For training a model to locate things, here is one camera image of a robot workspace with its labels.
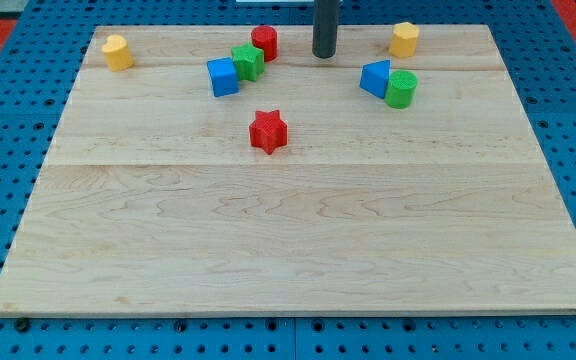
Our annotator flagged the red star block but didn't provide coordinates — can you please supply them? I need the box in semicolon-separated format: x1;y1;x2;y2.
249;110;288;155

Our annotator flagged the blue cube block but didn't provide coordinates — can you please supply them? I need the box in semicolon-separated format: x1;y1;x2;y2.
206;57;239;97

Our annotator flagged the green star block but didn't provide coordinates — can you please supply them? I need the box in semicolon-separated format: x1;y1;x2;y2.
231;42;265;82

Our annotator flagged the light wooden board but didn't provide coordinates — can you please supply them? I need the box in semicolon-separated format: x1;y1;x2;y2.
0;25;576;319

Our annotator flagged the blue triangle block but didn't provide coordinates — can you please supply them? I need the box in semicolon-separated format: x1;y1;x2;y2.
359;60;391;99

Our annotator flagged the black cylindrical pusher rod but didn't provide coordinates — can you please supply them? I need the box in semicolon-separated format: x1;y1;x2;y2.
312;0;340;59

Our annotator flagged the red cylinder block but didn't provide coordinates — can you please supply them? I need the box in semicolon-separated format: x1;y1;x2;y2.
251;25;278;62

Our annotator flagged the green cylinder block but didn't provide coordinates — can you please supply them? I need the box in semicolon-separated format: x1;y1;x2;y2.
384;70;418;109

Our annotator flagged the yellow hexagon block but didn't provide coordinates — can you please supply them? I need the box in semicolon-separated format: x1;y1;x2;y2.
389;22;420;58

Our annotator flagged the yellow heart block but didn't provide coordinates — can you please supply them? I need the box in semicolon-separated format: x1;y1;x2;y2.
102;34;134;72

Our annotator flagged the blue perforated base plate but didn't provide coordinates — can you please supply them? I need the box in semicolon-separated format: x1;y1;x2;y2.
0;0;576;359

